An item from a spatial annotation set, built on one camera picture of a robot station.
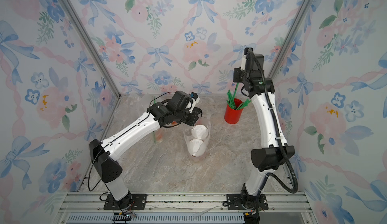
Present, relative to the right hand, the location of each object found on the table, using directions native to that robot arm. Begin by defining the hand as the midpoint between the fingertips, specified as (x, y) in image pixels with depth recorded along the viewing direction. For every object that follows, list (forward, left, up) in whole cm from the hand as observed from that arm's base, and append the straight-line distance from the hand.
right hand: (241, 68), depth 75 cm
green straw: (0, 0, -16) cm, 16 cm away
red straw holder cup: (-2, -1, -36) cm, 36 cm away
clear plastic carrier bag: (-8, +53, -16) cm, 56 cm away
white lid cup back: (-31, +22, -23) cm, 44 cm away
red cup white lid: (-22, +21, -23) cm, 38 cm away
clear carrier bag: (-19, +17, -19) cm, 31 cm away
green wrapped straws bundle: (+1, +1, -23) cm, 23 cm away
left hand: (-18, +21, -16) cm, 32 cm away
